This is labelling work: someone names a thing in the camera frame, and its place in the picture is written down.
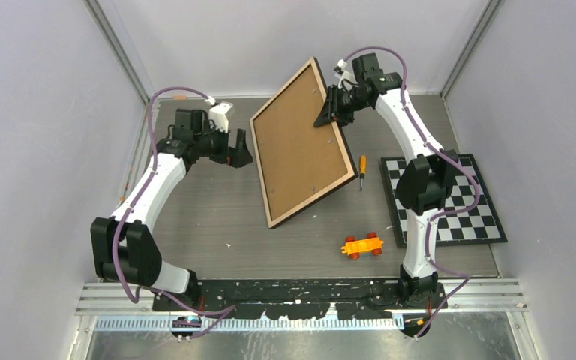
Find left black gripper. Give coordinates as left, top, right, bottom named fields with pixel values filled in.
left=194, top=121, right=252, bottom=168

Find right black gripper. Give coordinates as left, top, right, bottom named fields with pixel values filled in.
left=313, top=84, right=368, bottom=131

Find yellow handled screwdriver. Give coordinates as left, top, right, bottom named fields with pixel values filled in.
left=359, top=155, right=367, bottom=191

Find black picture frame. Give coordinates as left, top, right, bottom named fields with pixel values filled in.
left=250, top=57, right=358, bottom=229

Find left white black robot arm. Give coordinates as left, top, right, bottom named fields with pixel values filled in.
left=90, top=102, right=253, bottom=311

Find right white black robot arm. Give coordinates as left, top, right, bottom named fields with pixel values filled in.
left=313, top=52, right=458, bottom=308

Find orange toy car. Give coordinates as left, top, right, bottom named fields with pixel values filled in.
left=340, top=232, right=384, bottom=260

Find black white checkerboard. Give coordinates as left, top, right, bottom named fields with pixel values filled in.
left=380, top=153, right=508, bottom=250

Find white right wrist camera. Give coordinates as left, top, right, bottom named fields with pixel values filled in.
left=334, top=59, right=358, bottom=90

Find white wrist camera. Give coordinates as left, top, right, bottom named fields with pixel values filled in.
left=334, top=59, right=358, bottom=90
left=205, top=96, right=233, bottom=134

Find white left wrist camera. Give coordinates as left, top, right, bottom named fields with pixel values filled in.
left=205, top=96, right=233, bottom=134

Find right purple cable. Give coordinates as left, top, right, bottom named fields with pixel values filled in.
left=345, top=46, right=483, bottom=341

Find purple cable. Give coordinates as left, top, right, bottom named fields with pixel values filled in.
left=345, top=46, right=483, bottom=341
left=111, top=86, right=237, bottom=341

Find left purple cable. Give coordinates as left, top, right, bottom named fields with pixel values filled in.
left=111, top=86, right=237, bottom=341

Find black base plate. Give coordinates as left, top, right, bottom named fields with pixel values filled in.
left=152, top=278, right=446, bottom=320

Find aluminium rail front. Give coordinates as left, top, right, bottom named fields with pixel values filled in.
left=75, top=277, right=529, bottom=317

